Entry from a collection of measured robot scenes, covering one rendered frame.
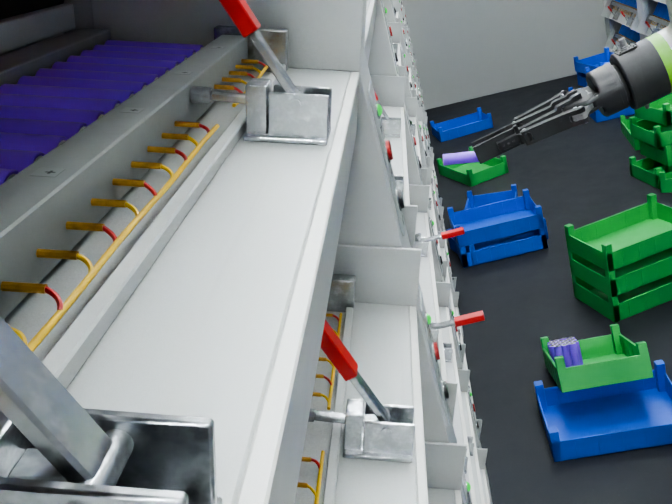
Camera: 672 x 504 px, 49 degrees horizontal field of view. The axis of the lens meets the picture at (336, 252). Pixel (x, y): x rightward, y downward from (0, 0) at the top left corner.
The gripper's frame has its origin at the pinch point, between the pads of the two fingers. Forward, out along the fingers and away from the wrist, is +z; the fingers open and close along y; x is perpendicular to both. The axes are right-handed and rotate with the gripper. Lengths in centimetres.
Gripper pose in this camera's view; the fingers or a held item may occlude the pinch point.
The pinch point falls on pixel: (495, 143)
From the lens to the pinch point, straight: 122.6
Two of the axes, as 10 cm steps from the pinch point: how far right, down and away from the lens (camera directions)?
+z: -8.8, 4.1, 2.4
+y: -0.6, 4.0, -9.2
